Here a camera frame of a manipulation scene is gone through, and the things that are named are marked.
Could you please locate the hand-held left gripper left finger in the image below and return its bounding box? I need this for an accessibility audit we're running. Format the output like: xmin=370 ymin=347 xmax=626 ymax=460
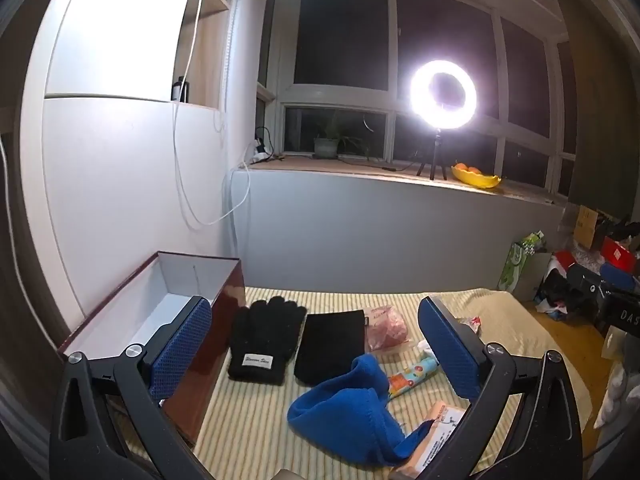
xmin=49 ymin=296 xmax=216 ymax=480

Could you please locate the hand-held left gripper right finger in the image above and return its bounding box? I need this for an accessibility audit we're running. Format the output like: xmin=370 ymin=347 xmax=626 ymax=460
xmin=418 ymin=296 xmax=584 ymax=480

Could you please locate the white and red creamer packet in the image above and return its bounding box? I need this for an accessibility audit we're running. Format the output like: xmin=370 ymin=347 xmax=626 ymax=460
xmin=452 ymin=316 xmax=482 ymax=337

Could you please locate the dark red cardboard box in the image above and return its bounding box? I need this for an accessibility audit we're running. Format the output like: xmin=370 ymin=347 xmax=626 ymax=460
xmin=59 ymin=251 xmax=247 ymax=448

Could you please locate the pink item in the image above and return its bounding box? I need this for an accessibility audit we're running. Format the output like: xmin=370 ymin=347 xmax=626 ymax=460
xmin=364 ymin=305 xmax=410 ymax=355

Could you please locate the black knit glove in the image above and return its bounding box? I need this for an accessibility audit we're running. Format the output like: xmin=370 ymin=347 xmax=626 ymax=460
xmin=228 ymin=297 xmax=308 ymax=386

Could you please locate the blue knit hat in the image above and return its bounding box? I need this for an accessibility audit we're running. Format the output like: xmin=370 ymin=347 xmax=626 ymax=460
xmin=287 ymin=353 xmax=431 ymax=467

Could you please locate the black knit cloth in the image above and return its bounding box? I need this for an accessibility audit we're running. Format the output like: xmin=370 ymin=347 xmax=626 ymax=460
xmin=294 ymin=310 xmax=367 ymax=387

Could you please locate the colourful printed tube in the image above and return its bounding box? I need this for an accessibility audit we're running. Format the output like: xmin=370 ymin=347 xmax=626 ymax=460
xmin=387 ymin=341 xmax=443 ymax=401

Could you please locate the orange plastic packet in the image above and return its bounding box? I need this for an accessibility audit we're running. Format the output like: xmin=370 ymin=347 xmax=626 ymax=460
xmin=390 ymin=400 xmax=473 ymax=480

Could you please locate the green printed carton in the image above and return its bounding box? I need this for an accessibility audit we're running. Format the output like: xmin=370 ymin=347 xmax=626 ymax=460
xmin=500 ymin=232 xmax=550 ymax=302

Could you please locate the striped bed sheet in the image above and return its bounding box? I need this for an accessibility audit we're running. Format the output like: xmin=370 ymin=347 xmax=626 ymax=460
xmin=107 ymin=287 xmax=593 ymax=480

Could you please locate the black bag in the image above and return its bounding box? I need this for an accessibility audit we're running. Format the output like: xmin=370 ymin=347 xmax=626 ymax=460
xmin=540 ymin=265 xmax=601 ymax=311

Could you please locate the white plastic bag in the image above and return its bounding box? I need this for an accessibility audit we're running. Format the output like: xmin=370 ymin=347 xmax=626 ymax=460
xmin=595 ymin=332 xmax=632 ymax=428

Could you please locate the yellow fruit bowl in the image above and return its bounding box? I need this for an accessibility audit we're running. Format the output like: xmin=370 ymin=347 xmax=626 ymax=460
xmin=451 ymin=164 xmax=502 ymax=190

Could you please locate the black box white lettering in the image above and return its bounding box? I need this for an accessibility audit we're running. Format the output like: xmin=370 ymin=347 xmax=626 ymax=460
xmin=596 ymin=286 xmax=640 ymax=332

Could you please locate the brown cardboard box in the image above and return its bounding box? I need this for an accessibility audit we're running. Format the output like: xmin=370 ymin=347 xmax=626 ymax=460
xmin=572 ymin=205 xmax=601 ymax=251

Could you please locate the black tripod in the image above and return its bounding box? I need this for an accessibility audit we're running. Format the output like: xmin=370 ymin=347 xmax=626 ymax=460
xmin=416 ymin=127 xmax=448 ymax=181

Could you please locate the white wardrobe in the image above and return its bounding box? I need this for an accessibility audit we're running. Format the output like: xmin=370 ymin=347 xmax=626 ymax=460
xmin=20 ymin=0 xmax=251 ymax=331

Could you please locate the white power strip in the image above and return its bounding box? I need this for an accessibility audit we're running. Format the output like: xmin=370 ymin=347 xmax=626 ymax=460
xmin=250 ymin=147 xmax=286 ymax=165

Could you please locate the potted plant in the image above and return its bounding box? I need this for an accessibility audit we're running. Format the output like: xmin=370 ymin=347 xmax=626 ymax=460
xmin=312 ymin=115 xmax=366 ymax=160

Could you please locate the wooden shelf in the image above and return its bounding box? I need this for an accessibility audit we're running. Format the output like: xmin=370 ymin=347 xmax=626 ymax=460
xmin=175 ymin=0 xmax=233 ymax=111

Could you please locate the white framed window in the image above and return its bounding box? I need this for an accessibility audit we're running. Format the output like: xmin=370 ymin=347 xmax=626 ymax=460
xmin=265 ymin=0 xmax=581 ymax=201

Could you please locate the white cable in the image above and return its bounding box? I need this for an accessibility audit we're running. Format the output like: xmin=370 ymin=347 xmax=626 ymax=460
xmin=172 ymin=0 xmax=251 ymax=228

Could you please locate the black cable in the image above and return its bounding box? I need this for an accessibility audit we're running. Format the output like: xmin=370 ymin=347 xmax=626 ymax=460
xmin=340 ymin=156 xmax=417 ymax=172

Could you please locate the ring light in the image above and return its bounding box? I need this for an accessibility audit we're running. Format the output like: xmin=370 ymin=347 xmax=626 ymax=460
xmin=410 ymin=59 xmax=478 ymax=123

